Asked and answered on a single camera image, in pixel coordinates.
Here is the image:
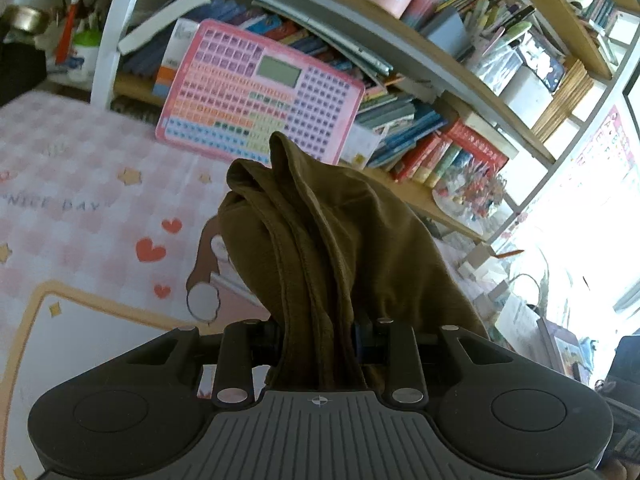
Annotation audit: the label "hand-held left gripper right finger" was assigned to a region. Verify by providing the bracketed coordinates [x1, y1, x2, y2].
[352, 317, 516, 408]

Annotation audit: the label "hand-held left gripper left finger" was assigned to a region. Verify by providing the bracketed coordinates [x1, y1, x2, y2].
[122, 320, 283, 408]

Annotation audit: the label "olive brown garment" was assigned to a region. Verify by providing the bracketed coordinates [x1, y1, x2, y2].
[216, 131, 491, 393]

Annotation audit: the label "white paper note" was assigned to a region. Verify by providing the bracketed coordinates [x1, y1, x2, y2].
[495, 292, 544, 356]

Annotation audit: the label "green spine book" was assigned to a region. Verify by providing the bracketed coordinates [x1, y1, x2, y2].
[430, 152, 462, 189]

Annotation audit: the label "beige spine book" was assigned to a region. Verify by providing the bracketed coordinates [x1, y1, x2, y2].
[419, 147, 449, 187]

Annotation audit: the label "pink printed desk mat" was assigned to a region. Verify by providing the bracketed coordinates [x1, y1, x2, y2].
[0, 91, 501, 480]

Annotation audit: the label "thick red dictionary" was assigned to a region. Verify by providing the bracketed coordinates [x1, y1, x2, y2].
[391, 132, 443, 182]

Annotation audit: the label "small white printed box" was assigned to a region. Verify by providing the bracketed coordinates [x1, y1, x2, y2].
[340, 122, 384, 169]

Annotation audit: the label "wide red hardcover book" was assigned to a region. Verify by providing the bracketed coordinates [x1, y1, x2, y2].
[444, 121, 508, 173]

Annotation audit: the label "row of thin picture books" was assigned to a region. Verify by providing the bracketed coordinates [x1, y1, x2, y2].
[122, 0, 451, 171]

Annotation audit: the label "worn thick paperback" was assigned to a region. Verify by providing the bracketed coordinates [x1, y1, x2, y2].
[461, 110, 521, 158]

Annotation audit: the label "pink toy learning tablet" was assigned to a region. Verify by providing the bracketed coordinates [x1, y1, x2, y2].
[155, 18, 366, 166]

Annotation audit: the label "white square box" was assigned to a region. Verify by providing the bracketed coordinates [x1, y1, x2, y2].
[500, 66, 554, 129]

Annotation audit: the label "wicker basket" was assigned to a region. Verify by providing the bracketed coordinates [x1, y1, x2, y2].
[531, 59, 596, 142]

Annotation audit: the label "clear plastic bags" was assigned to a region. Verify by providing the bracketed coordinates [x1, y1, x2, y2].
[470, 30, 568, 96]

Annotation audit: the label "white pen cup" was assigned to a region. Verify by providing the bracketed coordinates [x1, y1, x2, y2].
[67, 30, 104, 84]

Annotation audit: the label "slim grey laptop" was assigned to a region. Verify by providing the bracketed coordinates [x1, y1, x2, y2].
[249, 0, 394, 77]

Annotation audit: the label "black cloth bag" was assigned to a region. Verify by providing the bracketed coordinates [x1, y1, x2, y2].
[0, 37, 49, 107]

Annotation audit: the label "brass bowl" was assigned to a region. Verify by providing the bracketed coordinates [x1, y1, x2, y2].
[4, 5, 51, 34]

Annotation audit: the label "white cable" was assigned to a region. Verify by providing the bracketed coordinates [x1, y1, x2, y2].
[510, 272, 549, 314]

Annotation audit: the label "wall poster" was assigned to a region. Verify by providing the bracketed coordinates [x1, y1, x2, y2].
[550, 105, 640, 211]

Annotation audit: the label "white frame wooden bookshelf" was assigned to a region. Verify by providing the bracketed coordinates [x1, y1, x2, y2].
[90, 0, 640, 256]

